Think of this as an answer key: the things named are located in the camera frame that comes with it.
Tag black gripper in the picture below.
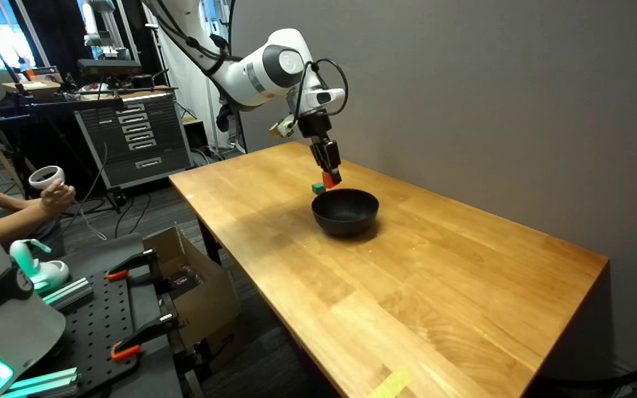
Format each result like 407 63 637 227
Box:
299 113 341 171

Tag orange block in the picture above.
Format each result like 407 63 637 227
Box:
322 171 336 188

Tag white VR controller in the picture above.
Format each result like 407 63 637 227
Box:
29 166 65 189

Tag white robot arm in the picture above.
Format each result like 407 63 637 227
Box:
141 0 348 184

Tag person's forearm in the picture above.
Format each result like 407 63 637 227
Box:
0 191 52 244

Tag black bowl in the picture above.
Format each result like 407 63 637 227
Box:
311 188 379 237

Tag person's hand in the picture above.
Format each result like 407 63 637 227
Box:
40 180 75 217

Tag green block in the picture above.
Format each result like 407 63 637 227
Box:
311 180 327 195

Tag black drawer cabinet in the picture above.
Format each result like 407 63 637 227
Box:
75 92 190 189

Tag brown cardboard box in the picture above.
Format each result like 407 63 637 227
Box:
143 227 241 357

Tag yellow tape strip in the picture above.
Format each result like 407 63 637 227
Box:
369 367 410 398

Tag black perforated work plate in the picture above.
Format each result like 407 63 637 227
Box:
29 269 188 398

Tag teal and white device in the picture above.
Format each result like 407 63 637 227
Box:
10 238 71 294

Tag orange-handled black clamp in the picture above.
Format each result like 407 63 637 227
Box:
108 314 180 362
105 249 158 281

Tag aluminium extrusion rail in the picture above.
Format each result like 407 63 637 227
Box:
44 276 92 307

